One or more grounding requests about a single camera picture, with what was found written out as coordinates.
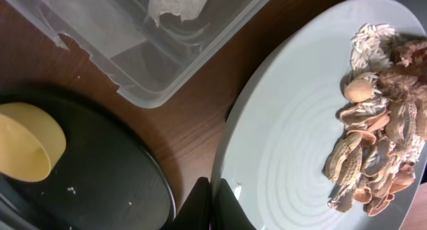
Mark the white tissue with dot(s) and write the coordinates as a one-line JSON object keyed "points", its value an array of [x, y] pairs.
{"points": [[185, 9]]}

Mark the food scraps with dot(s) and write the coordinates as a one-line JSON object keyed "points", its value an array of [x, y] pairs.
{"points": [[385, 123]]}

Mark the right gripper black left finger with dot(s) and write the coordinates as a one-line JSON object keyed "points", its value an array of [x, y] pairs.
{"points": [[195, 213]]}

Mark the clear plastic bin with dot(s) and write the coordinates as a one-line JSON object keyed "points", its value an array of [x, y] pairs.
{"points": [[147, 63]]}

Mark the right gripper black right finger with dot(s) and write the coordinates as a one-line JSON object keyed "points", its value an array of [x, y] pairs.
{"points": [[227, 212]]}

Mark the grey plate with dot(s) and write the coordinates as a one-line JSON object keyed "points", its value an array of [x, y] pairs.
{"points": [[283, 125]]}

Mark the round black tray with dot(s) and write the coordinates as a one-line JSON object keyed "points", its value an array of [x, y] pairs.
{"points": [[107, 177]]}

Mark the yellow plastic bowl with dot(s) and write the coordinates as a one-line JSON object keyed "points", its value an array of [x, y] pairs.
{"points": [[32, 142]]}

